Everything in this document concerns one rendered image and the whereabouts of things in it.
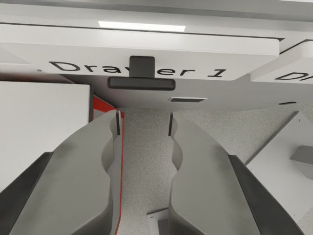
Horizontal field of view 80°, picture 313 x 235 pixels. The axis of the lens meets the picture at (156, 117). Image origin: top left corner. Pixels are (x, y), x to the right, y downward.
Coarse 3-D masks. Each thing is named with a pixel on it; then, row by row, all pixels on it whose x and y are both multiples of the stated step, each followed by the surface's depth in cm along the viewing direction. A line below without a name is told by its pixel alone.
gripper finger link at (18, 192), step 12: (48, 156) 8; (36, 168) 7; (24, 180) 7; (36, 180) 7; (12, 192) 6; (24, 192) 6; (0, 204) 6; (12, 204) 6; (24, 204) 6; (0, 216) 6; (12, 216) 6; (0, 228) 5
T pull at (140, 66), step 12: (132, 60) 20; (144, 60) 20; (132, 72) 20; (144, 72) 20; (108, 84) 20; (120, 84) 20; (132, 84) 20; (144, 84) 20; (156, 84) 20; (168, 84) 20
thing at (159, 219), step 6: (162, 210) 108; (150, 216) 107; (156, 216) 108; (162, 216) 108; (150, 222) 107; (156, 222) 107; (162, 222) 105; (150, 228) 107; (156, 228) 107; (162, 228) 99; (156, 234) 107; (162, 234) 94; (168, 234) 93
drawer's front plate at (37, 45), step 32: (0, 32) 18; (32, 32) 18; (64, 32) 18; (96, 32) 18; (128, 32) 19; (64, 64) 24; (96, 64) 24; (128, 64) 24; (160, 64) 23; (192, 64) 23; (224, 64) 23; (256, 64) 22
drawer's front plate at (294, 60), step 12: (300, 48) 20; (312, 48) 20; (276, 60) 24; (288, 60) 22; (300, 60) 21; (312, 60) 21; (252, 72) 29; (264, 72) 26; (276, 72) 25; (288, 72) 25; (300, 72) 25; (312, 72) 25
